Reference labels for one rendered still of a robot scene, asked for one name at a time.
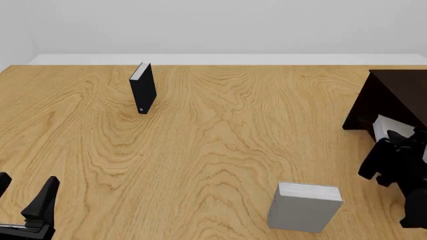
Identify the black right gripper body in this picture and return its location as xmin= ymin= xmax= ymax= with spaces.
xmin=376 ymin=139 xmax=427 ymax=188

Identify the grey thick book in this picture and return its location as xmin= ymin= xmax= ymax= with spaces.
xmin=267 ymin=181 xmax=344 ymax=233

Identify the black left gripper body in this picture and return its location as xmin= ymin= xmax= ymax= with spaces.
xmin=0 ymin=221 xmax=56 ymax=240

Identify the white book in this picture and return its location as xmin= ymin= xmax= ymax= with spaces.
xmin=372 ymin=114 xmax=415 ymax=142

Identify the black standing book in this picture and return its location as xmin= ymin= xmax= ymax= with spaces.
xmin=129 ymin=62 xmax=157 ymax=115

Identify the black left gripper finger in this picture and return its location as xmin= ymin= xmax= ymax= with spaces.
xmin=20 ymin=175 xmax=61 ymax=229
xmin=0 ymin=172 xmax=13 ymax=198

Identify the dark wooden cabinet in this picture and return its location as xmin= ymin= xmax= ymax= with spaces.
xmin=342 ymin=69 xmax=427 ymax=162

